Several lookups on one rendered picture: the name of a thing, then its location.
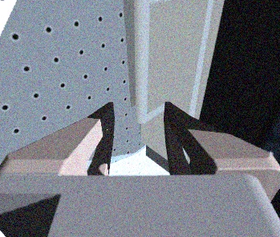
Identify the white box-shaped imager with drawer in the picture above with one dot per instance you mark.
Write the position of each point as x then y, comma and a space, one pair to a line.
216, 60

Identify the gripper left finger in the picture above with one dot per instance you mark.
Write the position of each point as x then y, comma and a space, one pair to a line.
68, 150

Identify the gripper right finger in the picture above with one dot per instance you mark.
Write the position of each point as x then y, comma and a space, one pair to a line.
213, 151

